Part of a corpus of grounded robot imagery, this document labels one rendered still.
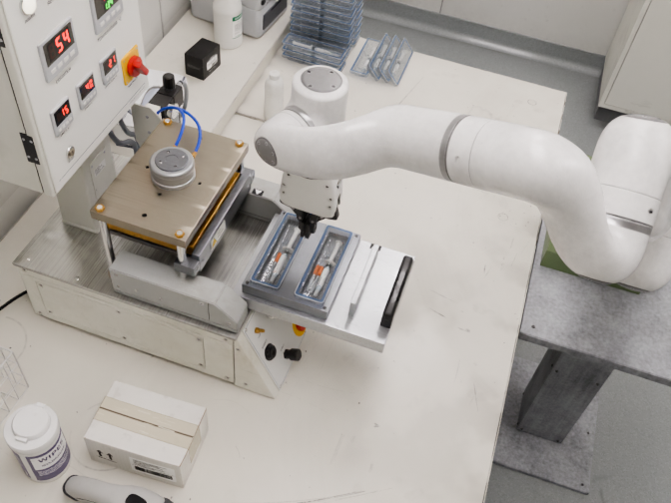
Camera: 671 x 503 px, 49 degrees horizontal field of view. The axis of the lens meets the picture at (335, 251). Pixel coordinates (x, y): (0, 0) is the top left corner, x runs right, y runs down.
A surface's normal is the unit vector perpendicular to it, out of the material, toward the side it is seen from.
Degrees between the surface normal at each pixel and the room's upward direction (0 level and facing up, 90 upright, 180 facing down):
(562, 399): 90
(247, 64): 0
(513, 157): 54
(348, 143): 62
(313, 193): 91
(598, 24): 90
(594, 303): 0
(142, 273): 0
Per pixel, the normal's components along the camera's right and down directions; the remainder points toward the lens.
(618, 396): 0.09, -0.65
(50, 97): 0.94, 0.30
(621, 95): -0.32, 0.70
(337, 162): 0.03, 0.60
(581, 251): -0.61, 0.60
